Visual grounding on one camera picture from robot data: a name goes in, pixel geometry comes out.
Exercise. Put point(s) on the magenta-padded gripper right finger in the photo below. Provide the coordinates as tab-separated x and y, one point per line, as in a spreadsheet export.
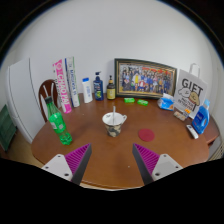
160	165

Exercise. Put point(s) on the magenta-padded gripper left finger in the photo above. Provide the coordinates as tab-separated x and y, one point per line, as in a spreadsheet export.
63	165

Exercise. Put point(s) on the green plastic drink bottle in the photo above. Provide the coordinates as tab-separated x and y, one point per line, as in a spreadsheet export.
56	121

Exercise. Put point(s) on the flat round red coaster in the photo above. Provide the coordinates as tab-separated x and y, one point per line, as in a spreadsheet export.
146	135

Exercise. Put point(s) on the small white remote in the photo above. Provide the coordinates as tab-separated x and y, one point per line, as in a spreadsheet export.
192	131

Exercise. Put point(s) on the camouflage print paper cup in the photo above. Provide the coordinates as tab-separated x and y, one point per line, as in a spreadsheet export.
114	130

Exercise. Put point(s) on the blue detergent bottle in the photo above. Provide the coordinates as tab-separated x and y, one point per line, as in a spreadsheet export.
201	120

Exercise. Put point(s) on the blue tissue pack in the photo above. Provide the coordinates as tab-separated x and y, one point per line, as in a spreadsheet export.
165	103

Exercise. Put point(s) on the small green packet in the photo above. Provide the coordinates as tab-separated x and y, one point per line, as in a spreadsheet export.
129	100
142	102

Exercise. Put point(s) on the green crate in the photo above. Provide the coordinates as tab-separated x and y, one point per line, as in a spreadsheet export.
6	128

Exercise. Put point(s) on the dark wooden chair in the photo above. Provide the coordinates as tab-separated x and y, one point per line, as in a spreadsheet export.
42	100

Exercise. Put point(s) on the white stirring stick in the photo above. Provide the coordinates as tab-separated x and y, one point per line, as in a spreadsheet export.
114	112

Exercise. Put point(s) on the white lotion bottle blue cap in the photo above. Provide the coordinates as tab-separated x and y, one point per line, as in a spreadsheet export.
87	92

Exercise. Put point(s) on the pink and white tube box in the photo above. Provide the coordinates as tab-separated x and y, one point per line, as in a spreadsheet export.
62	88

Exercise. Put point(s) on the white cabinet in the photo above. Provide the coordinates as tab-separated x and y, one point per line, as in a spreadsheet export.
21	100

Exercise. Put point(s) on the white paper gift bag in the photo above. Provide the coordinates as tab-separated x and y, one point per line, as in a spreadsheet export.
190	91

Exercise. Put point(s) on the white tube box blue print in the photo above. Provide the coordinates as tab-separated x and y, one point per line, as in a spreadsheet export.
72	83

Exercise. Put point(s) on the dark blue pump bottle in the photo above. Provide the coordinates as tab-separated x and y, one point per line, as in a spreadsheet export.
98	89

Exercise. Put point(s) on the brown bottle yellow label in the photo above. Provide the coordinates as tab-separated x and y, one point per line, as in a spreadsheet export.
111	91

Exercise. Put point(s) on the framed group photo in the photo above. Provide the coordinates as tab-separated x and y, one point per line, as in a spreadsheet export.
145	78

